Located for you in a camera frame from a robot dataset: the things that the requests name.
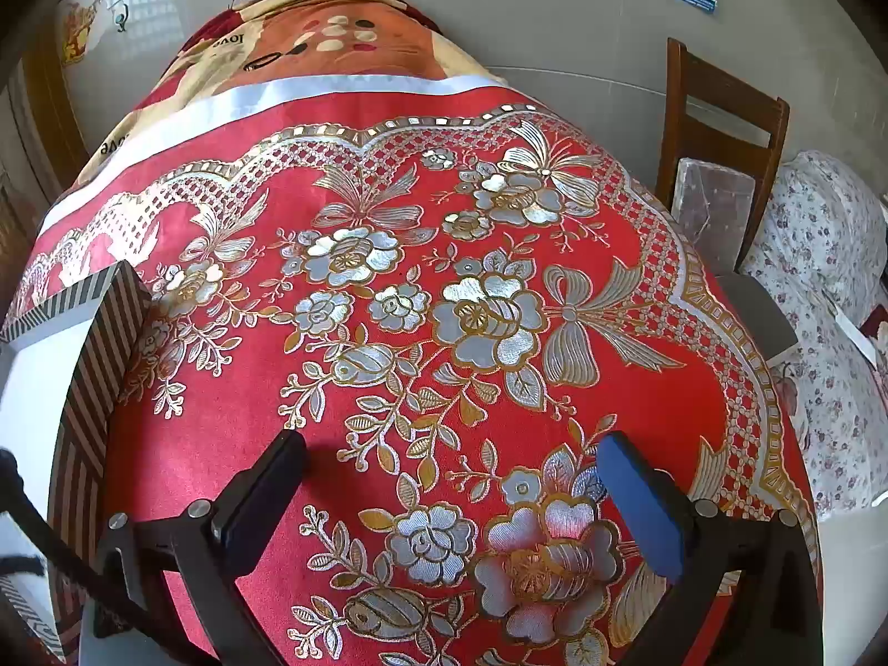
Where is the wooden door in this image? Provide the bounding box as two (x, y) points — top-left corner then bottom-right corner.
(19, 42), (93, 190)

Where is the striped white box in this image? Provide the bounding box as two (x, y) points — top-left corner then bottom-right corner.
(0, 262), (154, 664)

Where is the red floral tablecloth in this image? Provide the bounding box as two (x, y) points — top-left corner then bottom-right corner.
(0, 79), (824, 666)

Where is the pink wrapped package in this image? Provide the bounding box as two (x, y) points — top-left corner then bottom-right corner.
(674, 157), (759, 273)

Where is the black cable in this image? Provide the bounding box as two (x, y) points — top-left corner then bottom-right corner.
(0, 450), (216, 666)

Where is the dark red cushion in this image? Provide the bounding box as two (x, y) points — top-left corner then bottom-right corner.
(862, 306), (888, 363)

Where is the grey seat pad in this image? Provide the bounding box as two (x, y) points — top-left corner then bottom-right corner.
(721, 272), (801, 366)

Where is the floral bedding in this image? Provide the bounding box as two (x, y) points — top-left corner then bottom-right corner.
(735, 149), (888, 521)

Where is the wooden chair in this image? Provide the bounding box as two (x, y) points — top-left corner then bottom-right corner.
(655, 38), (792, 276)

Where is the printed beige orange blanket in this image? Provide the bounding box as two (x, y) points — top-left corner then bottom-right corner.
(76, 0), (513, 185)

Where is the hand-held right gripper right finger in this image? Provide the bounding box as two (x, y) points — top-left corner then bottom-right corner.
(597, 431), (824, 666)

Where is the cartoon wall sticker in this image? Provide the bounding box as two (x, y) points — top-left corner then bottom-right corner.
(59, 0), (107, 68)

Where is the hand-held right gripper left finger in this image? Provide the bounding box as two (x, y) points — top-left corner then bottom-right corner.
(93, 430), (310, 666)

